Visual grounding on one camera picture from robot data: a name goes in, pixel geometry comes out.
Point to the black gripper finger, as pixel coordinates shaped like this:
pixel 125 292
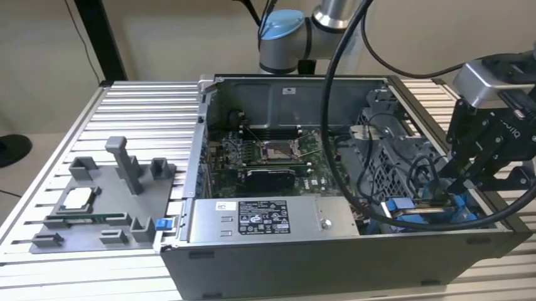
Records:
pixel 490 177
pixel 460 131

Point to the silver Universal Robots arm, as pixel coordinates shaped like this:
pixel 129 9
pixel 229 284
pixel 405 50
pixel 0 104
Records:
pixel 285 47

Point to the disk bay with blue rails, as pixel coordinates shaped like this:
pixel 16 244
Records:
pixel 472 216

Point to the black RAM slot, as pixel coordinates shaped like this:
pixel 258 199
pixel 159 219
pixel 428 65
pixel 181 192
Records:
pixel 272 135
pixel 272 128

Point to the perforated metal drive cage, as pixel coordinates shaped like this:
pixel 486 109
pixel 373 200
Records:
pixel 385 175

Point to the green motherboard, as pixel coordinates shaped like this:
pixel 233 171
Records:
pixel 313 147

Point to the CPU socket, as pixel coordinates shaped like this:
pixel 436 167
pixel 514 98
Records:
pixel 276 152

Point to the green installed RAM stick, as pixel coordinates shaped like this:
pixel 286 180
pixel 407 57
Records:
pixel 276 163

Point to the dark grey PC case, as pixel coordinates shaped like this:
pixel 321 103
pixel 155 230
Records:
pixel 293 266

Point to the silver power supply unit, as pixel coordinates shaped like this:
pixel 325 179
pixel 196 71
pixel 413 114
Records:
pixel 209 225

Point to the blue case latch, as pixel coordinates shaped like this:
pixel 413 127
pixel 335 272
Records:
pixel 163 224

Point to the grey parts rack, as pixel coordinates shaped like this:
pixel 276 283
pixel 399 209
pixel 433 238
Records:
pixel 105 200

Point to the silver CPU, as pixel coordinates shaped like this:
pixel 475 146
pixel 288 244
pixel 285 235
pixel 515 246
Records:
pixel 78 199

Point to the black round floor object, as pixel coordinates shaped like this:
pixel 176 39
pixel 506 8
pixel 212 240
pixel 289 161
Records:
pixel 12 150

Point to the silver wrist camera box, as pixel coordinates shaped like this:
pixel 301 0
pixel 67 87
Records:
pixel 478 81

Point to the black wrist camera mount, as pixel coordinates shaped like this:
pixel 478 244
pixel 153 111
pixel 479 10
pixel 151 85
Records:
pixel 511 67

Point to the black upright frame post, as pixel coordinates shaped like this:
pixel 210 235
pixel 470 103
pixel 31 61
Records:
pixel 101 40

